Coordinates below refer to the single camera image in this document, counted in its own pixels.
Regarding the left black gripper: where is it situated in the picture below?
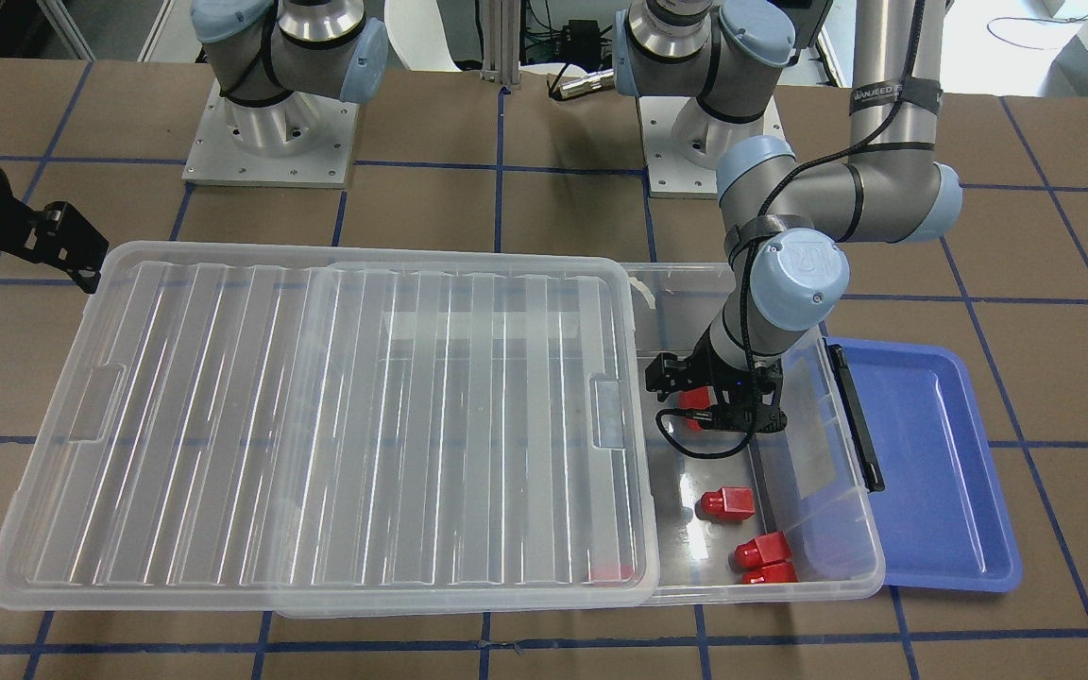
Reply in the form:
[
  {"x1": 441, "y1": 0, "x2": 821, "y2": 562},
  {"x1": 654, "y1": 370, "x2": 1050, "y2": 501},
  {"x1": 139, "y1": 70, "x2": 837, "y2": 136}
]
[{"x1": 646, "y1": 334, "x2": 783, "y2": 404}]

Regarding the red block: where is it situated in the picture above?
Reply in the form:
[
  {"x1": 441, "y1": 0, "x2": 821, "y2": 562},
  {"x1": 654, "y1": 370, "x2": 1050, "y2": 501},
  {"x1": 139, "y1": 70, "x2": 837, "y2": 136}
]
[
  {"x1": 739, "y1": 561, "x2": 799, "y2": 585},
  {"x1": 696, "y1": 486, "x2": 757, "y2": 522},
  {"x1": 588, "y1": 562, "x2": 636, "y2": 588},
  {"x1": 733, "y1": 531, "x2": 791, "y2": 571},
  {"x1": 678, "y1": 387, "x2": 710, "y2": 432}
]

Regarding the clear plastic box lid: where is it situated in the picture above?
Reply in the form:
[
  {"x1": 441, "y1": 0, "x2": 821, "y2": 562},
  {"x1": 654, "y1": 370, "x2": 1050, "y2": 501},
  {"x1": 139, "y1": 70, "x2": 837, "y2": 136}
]
[{"x1": 0, "y1": 242, "x2": 662, "y2": 617}]

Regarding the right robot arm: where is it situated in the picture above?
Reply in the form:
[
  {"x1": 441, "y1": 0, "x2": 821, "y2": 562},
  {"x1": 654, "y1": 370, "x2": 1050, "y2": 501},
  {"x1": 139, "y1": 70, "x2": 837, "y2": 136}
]
[{"x1": 0, "y1": 1, "x2": 390, "y2": 294}]

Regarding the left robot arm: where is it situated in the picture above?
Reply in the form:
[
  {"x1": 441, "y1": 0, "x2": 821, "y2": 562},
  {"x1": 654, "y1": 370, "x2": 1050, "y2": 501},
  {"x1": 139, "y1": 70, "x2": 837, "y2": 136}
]
[{"x1": 611, "y1": 1, "x2": 963, "y2": 430}]

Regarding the clear plastic storage box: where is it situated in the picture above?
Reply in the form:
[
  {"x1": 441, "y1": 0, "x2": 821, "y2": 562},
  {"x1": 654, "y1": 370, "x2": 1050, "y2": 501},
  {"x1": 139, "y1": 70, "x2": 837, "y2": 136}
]
[{"x1": 259, "y1": 260, "x2": 885, "y2": 617}]

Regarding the blue plastic tray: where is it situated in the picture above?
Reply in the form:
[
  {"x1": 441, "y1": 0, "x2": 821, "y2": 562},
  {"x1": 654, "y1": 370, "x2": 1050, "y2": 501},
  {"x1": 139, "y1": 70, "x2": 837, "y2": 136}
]
[{"x1": 827, "y1": 337, "x2": 1023, "y2": 593}]

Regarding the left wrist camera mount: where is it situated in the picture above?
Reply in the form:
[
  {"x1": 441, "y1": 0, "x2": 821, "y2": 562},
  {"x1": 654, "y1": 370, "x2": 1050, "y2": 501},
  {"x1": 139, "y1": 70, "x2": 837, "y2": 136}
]
[{"x1": 654, "y1": 379, "x2": 789, "y2": 461}]

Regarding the black box latch handle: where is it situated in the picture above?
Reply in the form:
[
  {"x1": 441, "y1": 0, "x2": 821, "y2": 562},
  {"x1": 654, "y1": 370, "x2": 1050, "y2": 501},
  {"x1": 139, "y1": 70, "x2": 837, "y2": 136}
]
[{"x1": 827, "y1": 344, "x2": 886, "y2": 492}]

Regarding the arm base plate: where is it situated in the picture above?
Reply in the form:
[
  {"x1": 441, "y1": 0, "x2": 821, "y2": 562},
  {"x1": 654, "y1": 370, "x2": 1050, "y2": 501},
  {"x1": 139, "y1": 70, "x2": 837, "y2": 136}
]
[
  {"x1": 636, "y1": 96, "x2": 786, "y2": 199},
  {"x1": 182, "y1": 83, "x2": 360, "y2": 190}
]

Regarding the aluminium frame post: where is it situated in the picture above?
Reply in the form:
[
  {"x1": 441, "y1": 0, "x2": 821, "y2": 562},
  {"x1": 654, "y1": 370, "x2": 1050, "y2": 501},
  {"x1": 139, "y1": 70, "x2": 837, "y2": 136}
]
[{"x1": 478, "y1": 0, "x2": 523, "y2": 91}]

